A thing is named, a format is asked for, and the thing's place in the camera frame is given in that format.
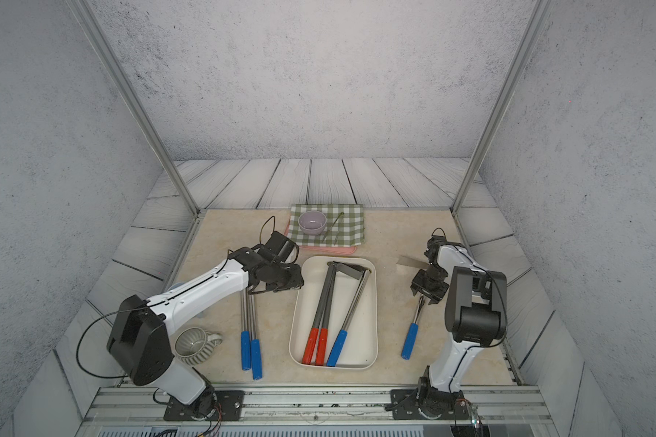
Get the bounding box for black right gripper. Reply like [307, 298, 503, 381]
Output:
[411, 268, 450, 304]

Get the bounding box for steel hoe blue handle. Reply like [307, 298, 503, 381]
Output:
[325, 263, 371, 367]
[397, 256, 429, 360]
[241, 290, 251, 371]
[248, 295, 263, 381]

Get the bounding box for grey hoe red handle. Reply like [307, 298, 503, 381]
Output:
[302, 291, 323, 365]
[313, 261, 364, 366]

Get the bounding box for cream storage box tray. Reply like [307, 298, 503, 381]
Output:
[289, 256, 378, 371]

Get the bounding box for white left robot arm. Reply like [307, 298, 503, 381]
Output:
[106, 245, 304, 420]

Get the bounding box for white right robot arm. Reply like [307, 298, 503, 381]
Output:
[411, 236, 508, 420]

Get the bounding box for pink tray under cloth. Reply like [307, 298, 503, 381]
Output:
[299, 246, 358, 256]

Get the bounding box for small purple bowl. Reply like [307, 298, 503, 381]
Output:
[298, 210, 327, 236]

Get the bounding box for green checkered cloth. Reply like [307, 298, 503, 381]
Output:
[286, 204, 366, 247]

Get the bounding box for metal tongs on cloth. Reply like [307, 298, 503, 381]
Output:
[322, 211, 344, 241]

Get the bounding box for grey ribbed ceramic cup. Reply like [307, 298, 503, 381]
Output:
[174, 327, 223, 366]

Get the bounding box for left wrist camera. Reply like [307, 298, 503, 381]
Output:
[258, 231, 299, 264]

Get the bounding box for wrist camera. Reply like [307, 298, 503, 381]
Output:
[424, 235, 448, 266]
[258, 231, 299, 264]

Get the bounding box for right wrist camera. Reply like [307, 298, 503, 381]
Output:
[424, 235, 448, 266]

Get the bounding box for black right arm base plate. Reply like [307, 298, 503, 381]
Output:
[384, 389, 469, 422]

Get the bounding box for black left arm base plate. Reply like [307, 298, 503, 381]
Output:
[163, 390, 245, 422]

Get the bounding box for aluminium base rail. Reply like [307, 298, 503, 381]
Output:
[77, 383, 558, 436]

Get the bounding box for aluminium corner post right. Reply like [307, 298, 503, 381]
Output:
[450, 0, 552, 217]

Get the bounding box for aluminium corner post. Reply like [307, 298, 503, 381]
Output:
[450, 0, 552, 217]
[67, 0, 200, 219]

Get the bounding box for aluminium corner post left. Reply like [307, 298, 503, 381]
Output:
[67, 0, 200, 219]

